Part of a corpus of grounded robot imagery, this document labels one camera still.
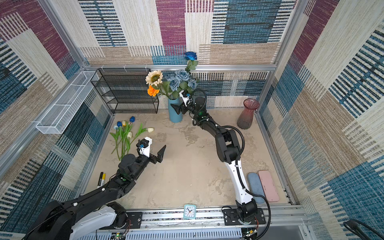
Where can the yellow marker pen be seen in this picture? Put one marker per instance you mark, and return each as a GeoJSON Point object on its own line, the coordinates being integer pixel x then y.
{"type": "Point", "coordinates": [102, 182]}

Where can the black marker pen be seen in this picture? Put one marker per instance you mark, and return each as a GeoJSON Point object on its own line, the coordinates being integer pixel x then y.
{"type": "Point", "coordinates": [100, 180]}

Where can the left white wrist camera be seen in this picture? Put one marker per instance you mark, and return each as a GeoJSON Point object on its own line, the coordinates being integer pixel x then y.
{"type": "Point", "coordinates": [143, 146]}

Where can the black wire shelf rack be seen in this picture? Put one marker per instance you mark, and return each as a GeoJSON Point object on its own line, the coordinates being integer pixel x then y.
{"type": "Point", "coordinates": [125, 90]}

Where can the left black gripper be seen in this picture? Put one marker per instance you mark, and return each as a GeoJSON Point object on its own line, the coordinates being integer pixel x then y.
{"type": "Point", "coordinates": [158, 158]}

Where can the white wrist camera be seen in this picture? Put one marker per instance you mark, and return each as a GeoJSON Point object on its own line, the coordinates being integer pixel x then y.
{"type": "Point", "coordinates": [143, 146]}
{"type": "Point", "coordinates": [186, 97]}

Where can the pale blue rose bouquet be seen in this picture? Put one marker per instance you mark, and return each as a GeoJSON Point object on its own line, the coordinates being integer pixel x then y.
{"type": "Point", "coordinates": [176, 81]}

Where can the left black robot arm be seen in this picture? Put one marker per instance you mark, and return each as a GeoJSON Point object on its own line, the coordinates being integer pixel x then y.
{"type": "Point", "coordinates": [75, 218]}

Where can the tulip bunch with green leaves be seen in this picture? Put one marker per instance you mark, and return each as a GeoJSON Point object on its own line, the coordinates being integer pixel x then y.
{"type": "Point", "coordinates": [124, 137]}

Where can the blue oblong case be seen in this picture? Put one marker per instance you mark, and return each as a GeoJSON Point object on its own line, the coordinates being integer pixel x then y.
{"type": "Point", "coordinates": [255, 184]}

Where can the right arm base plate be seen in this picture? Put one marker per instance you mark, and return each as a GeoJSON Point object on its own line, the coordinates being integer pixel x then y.
{"type": "Point", "coordinates": [233, 218]}

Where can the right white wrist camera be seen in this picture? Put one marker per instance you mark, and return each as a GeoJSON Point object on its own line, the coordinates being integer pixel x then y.
{"type": "Point", "coordinates": [186, 97]}

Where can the orange marigold flower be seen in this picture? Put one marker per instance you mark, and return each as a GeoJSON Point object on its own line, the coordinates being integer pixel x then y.
{"type": "Point", "coordinates": [153, 91]}

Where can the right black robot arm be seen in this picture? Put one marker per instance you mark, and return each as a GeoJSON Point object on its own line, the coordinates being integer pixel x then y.
{"type": "Point", "coordinates": [230, 144]}

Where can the red ribbed glass vase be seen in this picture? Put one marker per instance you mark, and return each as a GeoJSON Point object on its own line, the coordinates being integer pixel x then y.
{"type": "Point", "coordinates": [245, 120]}

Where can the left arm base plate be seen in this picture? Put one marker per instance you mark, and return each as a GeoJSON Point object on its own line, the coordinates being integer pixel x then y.
{"type": "Point", "coordinates": [124, 221]}

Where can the aluminium front rail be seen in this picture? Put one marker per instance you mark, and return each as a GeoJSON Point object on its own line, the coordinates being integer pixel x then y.
{"type": "Point", "coordinates": [283, 223]}

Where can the cream sunflower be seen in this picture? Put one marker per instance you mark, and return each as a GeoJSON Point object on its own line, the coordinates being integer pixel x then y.
{"type": "Point", "coordinates": [154, 78]}

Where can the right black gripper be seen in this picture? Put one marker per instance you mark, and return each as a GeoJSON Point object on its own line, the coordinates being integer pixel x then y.
{"type": "Point", "coordinates": [178, 108]}

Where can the bright blue rose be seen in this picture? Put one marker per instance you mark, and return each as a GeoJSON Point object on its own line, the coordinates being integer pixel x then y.
{"type": "Point", "coordinates": [192, 61]}

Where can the small teal alarm clock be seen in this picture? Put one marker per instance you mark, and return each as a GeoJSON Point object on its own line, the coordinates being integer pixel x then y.
{"type": "Point", "coordinates": [189, 212]}

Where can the white mesh wall basket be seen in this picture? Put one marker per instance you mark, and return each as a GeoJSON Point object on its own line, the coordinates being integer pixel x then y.
{"type": "Point", "coordinates": [61, 113]}

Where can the teal ceramic vase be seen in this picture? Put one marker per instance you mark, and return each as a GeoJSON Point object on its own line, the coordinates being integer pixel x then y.
{"type": "Point", "coordinates": [174, 117]}

